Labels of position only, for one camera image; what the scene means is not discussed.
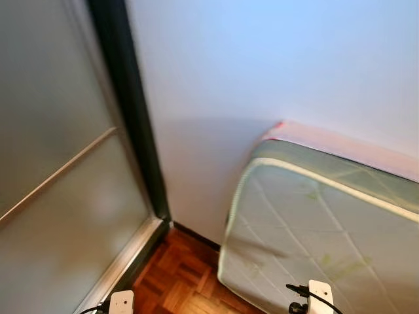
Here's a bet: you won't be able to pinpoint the thin pink foam mattress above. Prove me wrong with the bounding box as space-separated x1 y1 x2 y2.
261 120 419 183

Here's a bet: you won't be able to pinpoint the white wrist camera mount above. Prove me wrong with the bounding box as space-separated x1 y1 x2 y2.
308 280 335 314
108 290 135 314

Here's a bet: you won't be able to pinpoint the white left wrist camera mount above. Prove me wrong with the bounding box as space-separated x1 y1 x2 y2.
108 290 135 314

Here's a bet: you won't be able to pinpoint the frosted glass sliding door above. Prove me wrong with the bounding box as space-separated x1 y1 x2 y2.
0 0 164 314

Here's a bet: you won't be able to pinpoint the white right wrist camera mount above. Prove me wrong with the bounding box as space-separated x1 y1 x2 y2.
308 280 335 314

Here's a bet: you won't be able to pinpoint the dark door frame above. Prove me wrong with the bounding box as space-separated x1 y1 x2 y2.
87 0 173 230

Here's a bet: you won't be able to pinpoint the dark wooden skirting board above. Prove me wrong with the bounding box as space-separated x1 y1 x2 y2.
170 221 221 252

